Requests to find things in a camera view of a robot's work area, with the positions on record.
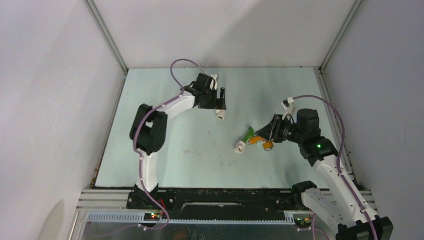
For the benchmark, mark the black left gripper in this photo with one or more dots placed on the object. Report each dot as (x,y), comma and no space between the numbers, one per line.
(221,105)

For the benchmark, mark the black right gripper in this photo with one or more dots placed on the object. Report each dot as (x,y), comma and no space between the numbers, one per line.
(270,131)

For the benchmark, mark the orange water faucet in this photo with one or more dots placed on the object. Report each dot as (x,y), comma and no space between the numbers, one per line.
(267,145)

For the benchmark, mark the green water faucet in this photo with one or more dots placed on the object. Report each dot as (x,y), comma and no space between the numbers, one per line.
(250,133)

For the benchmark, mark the white pipe elbow fitting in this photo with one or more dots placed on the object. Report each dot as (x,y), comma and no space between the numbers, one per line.
(239,147)

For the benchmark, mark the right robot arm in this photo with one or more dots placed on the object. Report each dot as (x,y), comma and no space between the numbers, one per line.
(350,217)

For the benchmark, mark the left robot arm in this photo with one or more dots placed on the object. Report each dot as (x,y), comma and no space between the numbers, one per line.
(149,128)

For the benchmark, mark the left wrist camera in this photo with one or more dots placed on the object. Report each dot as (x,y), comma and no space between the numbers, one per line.
(213,82)

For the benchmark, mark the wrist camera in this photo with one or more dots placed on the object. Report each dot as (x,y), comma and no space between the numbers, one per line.
(289,108)
(213,82)

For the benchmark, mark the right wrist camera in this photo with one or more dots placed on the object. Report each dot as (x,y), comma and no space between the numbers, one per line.
(289,108)

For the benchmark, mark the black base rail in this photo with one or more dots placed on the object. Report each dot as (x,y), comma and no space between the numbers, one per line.
(221,204)

